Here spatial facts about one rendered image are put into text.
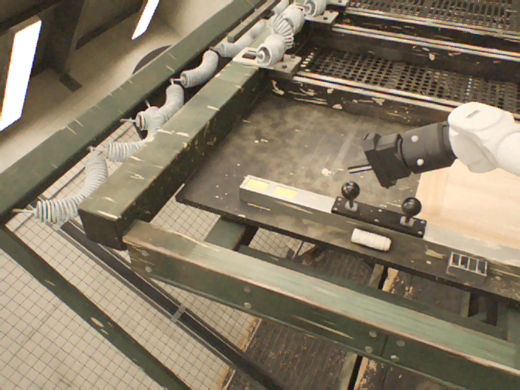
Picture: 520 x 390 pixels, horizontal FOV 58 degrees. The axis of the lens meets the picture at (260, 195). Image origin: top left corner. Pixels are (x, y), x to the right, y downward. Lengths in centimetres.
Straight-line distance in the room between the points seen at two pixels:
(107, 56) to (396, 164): 681
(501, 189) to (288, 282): 61
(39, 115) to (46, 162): 512
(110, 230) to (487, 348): 73
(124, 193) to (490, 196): 84
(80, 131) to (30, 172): 22
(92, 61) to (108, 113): 573
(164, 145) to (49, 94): 576
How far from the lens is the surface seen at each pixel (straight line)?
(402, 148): 97
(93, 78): 723
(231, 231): 110
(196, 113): 126
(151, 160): 111
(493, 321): 182
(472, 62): 180
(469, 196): 122
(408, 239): 105
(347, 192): 94
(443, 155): 93
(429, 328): 89
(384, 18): 198
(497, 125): 87
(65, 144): 159
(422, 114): 143
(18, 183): 149
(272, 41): 138
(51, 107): 675
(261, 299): 93
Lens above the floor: 178
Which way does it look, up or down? 8 degrees down
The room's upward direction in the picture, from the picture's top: 50 degrees counter-clockwise
